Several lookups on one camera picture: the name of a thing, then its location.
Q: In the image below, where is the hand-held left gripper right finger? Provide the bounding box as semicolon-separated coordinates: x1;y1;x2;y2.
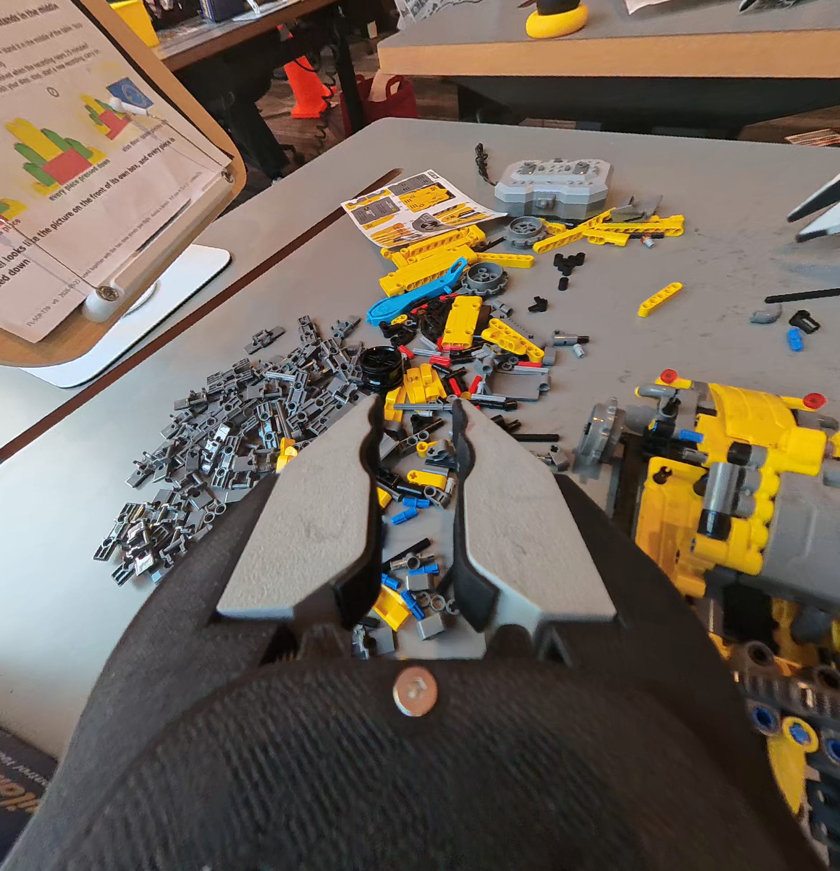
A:
450;399;617;644

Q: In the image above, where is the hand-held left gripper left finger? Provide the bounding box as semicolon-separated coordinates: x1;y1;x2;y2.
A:
216;396;386;630

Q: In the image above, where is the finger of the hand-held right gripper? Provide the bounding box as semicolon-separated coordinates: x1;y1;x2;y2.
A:
797;206;840;242
787;162;840;222

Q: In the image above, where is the yellow beam assembly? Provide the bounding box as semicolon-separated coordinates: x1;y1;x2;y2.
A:
531;210;688;255

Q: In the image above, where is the yellow toy vehicle model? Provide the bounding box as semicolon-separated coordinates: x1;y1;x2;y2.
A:
573;369;840;871

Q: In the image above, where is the grey desk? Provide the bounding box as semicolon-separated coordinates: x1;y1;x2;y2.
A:
0;117;840;756

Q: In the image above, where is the pile of grey track links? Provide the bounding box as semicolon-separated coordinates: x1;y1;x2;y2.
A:
93;314;380;587

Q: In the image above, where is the grey curved panel piece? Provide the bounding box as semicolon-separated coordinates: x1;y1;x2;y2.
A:
490;369;552;404

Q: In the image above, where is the black wheel rim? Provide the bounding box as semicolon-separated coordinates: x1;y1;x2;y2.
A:
359;345;405;393

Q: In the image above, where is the pile of mixed coloured pieces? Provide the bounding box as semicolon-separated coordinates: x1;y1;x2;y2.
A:
362;293;591;644

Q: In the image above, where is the short yellow holed beam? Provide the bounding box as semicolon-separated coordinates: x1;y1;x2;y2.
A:
636;280;685;319

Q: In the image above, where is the yellow rectangular panel piece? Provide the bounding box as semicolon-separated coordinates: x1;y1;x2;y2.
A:
440;294;484;351

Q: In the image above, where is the blue brick separator tool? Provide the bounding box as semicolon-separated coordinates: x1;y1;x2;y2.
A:
366;256;470;329

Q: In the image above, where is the white paper bag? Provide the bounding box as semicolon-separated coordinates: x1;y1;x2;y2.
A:
623;0;735;16

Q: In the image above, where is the dark grey sprocket wheel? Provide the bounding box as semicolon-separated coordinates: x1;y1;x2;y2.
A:
506;215;548;250
463;260;514;302

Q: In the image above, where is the grey battery box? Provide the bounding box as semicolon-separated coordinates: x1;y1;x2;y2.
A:
493;158;616;220

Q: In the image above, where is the yellow round disc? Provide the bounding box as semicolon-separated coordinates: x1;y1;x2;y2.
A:
524;0;591;39

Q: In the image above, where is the yellow sticker sheet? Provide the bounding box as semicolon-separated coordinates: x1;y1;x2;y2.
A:
340;169;508;250

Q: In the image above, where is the dark blue kit box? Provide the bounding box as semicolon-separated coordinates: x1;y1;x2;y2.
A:
0;718;59;871

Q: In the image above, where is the wooden instruction board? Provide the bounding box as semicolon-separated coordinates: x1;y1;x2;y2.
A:
0;0;247;368

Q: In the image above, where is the red bag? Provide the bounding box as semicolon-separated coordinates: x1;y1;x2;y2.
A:
340;73;419;135

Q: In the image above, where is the orange traffic cone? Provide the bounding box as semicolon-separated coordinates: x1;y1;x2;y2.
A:
279;54;337;121

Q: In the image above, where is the far work table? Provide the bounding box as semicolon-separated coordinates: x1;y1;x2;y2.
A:
150;0;368;72

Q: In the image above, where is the yellow plastic bin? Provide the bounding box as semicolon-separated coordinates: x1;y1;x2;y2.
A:
109;0;164;50

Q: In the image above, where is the yellow stacked beam frame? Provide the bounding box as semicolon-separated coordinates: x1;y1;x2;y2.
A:
378;226;488;298

